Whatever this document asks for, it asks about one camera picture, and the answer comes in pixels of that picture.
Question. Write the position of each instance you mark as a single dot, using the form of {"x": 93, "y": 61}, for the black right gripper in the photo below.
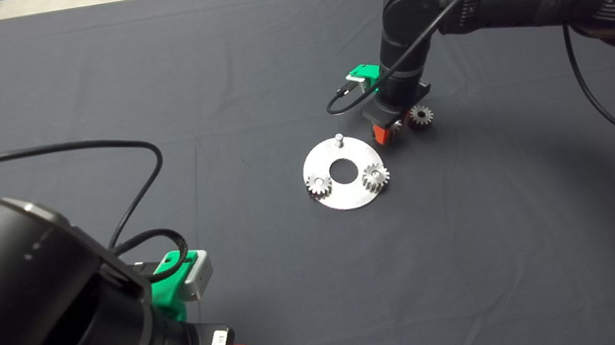
{"x": 397, "y": 106}

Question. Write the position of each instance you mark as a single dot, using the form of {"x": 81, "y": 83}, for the larger steel gear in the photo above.
{"x": 397, "y": 130}

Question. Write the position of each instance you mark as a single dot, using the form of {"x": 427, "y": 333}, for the small dark steel gear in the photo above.
{"x": 423, "y": 117}

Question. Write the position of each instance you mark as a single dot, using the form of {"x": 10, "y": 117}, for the round metal plate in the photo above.
{"x": 350, "y": 196}

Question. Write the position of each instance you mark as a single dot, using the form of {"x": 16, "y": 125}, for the dark grey table cloth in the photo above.
{"x": 199, "y": 59}

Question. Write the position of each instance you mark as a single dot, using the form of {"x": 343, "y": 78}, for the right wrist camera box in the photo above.
{"x": 355, "y": 83}

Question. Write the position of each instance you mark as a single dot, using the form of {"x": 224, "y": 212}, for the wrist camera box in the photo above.
{"x": 355, "y": 83}
{"x": 196, "y": 277}

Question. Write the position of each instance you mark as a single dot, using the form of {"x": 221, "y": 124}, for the right green camera mount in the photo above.
{"x": 364, "y": 72}

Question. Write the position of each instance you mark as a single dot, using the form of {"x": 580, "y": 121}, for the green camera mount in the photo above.
{"x": 364, "y": 72}
{"x": 168, "y": 295}

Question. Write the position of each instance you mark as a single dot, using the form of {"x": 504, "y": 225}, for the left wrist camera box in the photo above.
{"x": 196, "y": 277}

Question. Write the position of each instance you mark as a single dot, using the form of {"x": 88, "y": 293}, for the left green camera mount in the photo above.
{"x": 168, "y": 295}

